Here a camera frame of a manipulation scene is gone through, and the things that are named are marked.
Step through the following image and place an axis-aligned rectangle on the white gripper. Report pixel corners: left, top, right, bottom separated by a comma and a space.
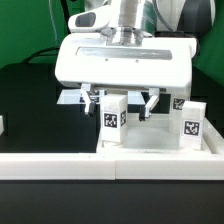
55, 33, 197, 121

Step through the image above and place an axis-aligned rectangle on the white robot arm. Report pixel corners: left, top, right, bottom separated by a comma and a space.
55, 0, 215, 120

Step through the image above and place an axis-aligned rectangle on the black cable bundle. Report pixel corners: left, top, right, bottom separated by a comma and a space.
21, 46, 61, 64

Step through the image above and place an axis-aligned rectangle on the white marker base plate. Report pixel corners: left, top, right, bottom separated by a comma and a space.
57, 89, 145, 105

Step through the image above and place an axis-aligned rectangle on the white square table top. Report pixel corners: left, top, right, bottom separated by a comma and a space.
96, 113, 224, 156

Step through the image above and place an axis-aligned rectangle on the white left fence piece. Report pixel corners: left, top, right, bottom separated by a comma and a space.
0, 115, 4, 136

